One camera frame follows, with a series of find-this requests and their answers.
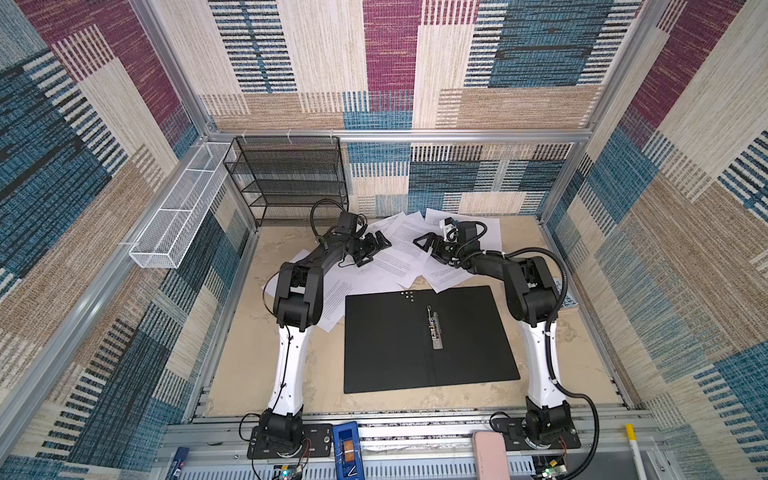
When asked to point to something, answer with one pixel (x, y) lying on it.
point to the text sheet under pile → (441, 275)
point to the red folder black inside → (424, 338)
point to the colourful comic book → (568, 300)
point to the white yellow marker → (632, 438)
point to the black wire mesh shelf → (284, 179)
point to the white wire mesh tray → (169, 230)
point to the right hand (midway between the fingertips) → (420, 246)
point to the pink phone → (490, 457)
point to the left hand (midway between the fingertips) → (385, 249)
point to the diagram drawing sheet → (394, 228)
